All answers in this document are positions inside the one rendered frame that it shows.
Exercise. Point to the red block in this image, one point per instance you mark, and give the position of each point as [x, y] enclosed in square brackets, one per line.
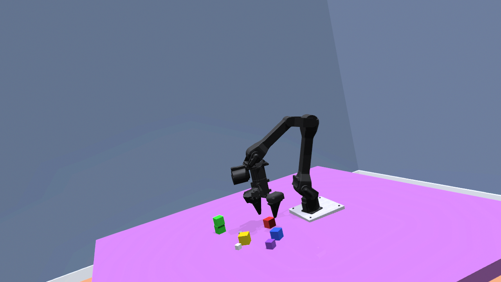
[269, 222]

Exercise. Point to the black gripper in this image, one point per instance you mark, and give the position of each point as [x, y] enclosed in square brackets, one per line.
[274, 199]

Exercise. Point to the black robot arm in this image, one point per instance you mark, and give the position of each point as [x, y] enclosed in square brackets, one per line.
[254, 162]

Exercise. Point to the purple block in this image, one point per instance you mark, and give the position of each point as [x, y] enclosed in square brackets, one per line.
[270, 244]

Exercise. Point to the green block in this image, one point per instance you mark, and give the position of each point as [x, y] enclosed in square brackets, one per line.
[220, 230]
[218, 220]

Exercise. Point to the yellow block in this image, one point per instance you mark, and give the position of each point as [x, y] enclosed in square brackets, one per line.
[244, 238]

